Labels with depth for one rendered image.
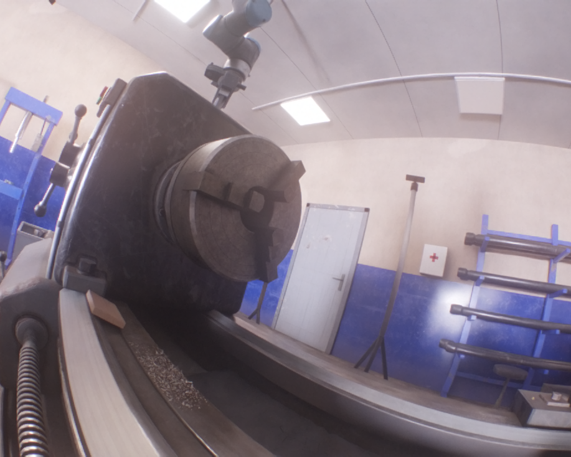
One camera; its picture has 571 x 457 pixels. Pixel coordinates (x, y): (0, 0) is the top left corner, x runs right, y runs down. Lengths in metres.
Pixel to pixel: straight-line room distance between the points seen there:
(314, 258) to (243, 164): 3.48
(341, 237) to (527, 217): 2.66
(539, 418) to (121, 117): 0.91
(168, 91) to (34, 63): 3.80
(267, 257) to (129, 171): 0.32
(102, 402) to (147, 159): 0.43
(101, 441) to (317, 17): 2.93
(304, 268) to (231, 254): 3.52
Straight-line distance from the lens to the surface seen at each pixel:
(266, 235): 0.40
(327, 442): 0.49
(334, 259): 3.67
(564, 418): 0.56
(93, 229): 0.52
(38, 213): 0.62
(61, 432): 0.73
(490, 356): 2.88
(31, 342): 0.55
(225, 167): 0.38
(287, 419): 0.51
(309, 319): 3.77
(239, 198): 0.35
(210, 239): 0.37
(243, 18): 0.79
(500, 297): 3.35
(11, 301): 0.59
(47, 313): 0.59
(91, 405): 0.27
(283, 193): 0.40
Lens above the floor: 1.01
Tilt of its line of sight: 9 degrees up
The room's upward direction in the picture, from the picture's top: 16 degrees clockwise
